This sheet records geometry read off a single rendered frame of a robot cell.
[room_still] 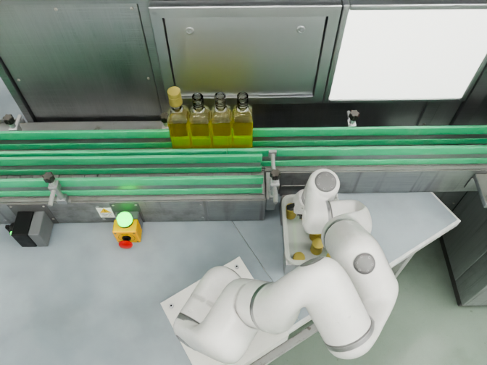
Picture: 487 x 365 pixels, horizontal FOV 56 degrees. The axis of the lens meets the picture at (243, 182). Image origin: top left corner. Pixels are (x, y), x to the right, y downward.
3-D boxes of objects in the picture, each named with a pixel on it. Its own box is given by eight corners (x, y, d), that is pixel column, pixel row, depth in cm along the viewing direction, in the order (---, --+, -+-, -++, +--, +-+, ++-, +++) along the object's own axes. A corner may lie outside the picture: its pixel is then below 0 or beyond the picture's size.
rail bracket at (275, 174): (276, 166, 136) (278, 140, 126) (279, 215, 127) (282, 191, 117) (266, 166, 136) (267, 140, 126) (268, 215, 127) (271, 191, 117)
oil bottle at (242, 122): (251, 148, 141) (253, 100, 123) (251, 163, 137) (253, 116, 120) (233, 148, 141) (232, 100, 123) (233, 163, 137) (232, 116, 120)
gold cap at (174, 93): (172, 109, 118) (170, 98, 114) (166, 101, 119) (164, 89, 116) (185, 103, 119) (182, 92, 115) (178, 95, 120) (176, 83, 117)
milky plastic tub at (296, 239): (334, 207, 143) (338, 193, 136) (343, 274, 131) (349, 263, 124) (279, 208, 143) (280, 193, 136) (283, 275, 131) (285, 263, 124)
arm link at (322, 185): (348, 228, 101) (306, 231, 101) (338, 237, 112) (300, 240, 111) (338, 164, 106) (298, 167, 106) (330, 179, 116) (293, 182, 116)
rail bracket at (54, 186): (72, 197, 131) (56, 171, 120) (67, 219, 127) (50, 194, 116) (58, 197, 131) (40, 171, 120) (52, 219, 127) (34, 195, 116)
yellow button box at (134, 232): (143, 222, 141) (138, 211, 135) (140, 244, 137) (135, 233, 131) (120, 223, 141) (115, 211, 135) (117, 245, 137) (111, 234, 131)
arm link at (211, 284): (251, 296, 106) (251, 276, 92) (222, 347, 101) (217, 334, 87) (217, 275, 109) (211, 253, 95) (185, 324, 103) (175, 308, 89)
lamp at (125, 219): (134, 214, 134) (132, 209, 132) (132, 228, 132) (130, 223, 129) (119, 214, 134) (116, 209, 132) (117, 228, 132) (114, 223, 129)
